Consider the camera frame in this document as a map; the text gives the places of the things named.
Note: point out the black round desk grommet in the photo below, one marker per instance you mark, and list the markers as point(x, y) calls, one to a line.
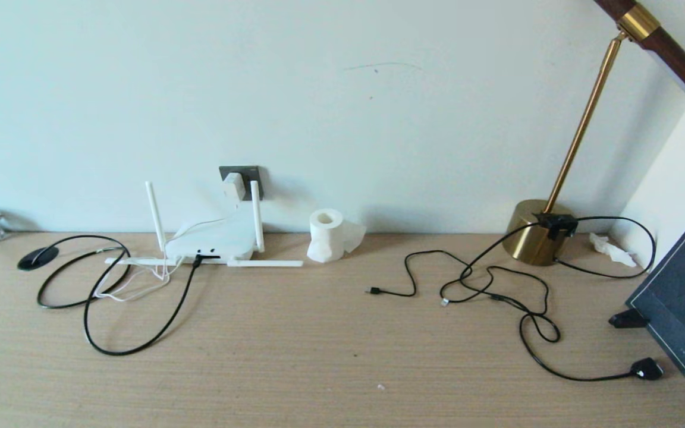
point(38, 258)

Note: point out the white power adapter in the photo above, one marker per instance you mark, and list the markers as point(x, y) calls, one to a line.
point(234, 187)

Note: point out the crumpled white tissue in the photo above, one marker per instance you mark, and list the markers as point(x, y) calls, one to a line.
point(613, 251)

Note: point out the white router with antennas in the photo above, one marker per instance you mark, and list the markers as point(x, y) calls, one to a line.
point(217, 241)

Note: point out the brass and wood desk lamp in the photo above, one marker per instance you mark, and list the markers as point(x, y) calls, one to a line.
point(533, 238)

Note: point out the white toilet paper roll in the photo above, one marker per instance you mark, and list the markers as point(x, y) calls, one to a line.
point(326, 238)

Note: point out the black clip on lamp base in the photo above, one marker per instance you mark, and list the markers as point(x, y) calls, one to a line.
point(556, 223)

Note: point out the grey wall socket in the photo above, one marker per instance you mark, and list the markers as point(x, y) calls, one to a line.
point(250, 172)

